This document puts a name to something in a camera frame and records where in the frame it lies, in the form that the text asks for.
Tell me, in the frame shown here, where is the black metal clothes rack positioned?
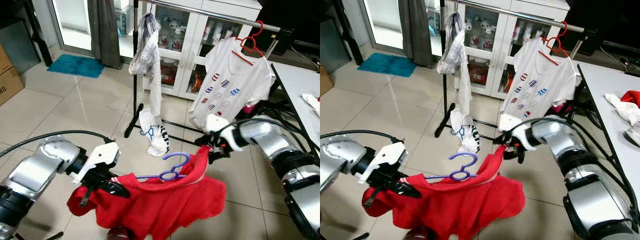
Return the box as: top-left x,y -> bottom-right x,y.
123,0 -> 296,147
433,0 -> 598,146

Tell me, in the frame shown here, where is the white glass-door cabinet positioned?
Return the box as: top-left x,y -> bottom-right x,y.
447,0 -> 571,101
116,0 -> 263,101

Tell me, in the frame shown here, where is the white printed t-shirt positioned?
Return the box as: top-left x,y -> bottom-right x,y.
497,37 -> 583,132
189,37 -> 277,130

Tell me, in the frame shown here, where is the teal floor mat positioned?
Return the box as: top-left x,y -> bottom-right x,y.
46,54 -> 106,79
357,52 -> 416,78

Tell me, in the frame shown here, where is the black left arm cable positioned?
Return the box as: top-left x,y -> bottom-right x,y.
320,129 -> 404,146
0,129 -> 115,159

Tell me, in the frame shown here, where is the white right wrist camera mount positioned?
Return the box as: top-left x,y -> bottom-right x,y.
497,114 -> 535,147
204,114 -> 244,147

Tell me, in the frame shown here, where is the brown cardboard box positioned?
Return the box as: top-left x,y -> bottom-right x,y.
0,42 -> 25,107
320,65 -> 333,98

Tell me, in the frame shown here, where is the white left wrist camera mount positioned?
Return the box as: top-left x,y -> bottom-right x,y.
70,141 -> 121,185
359,141 -> 405,185

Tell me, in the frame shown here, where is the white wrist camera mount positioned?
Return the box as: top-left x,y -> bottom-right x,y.
204,114 -> 244,147
359,141 -> 405,185
497,114 -> 535,147
70,141 -> 121,185

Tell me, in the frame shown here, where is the purple plastic hanger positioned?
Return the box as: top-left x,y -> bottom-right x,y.
134,152 -> 192,182
424,152 -> 479,182

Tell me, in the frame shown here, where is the red plastic hanger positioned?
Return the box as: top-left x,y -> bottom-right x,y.
231,21 -> 267,67
536,21 -> 571,67

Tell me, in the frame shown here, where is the red cloth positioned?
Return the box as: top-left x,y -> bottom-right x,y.
620,90 -> 640,108

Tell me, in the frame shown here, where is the white patterned hanging garment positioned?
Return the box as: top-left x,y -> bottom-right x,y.
437,12 -> 480,155
128,12 -> 171,157

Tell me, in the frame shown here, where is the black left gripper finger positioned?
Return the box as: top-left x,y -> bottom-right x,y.
100,176 -> 130,193
94,183 -> 130,199
390,177 -> 422,193
384,183 -> 422,199

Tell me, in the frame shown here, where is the red shirt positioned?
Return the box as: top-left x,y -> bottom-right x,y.
66,145 -> 227,240
362,145 -> 526,240

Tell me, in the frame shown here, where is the grey curtain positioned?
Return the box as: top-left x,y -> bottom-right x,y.
87,0 -> 123,70
398,0 -> 433,68

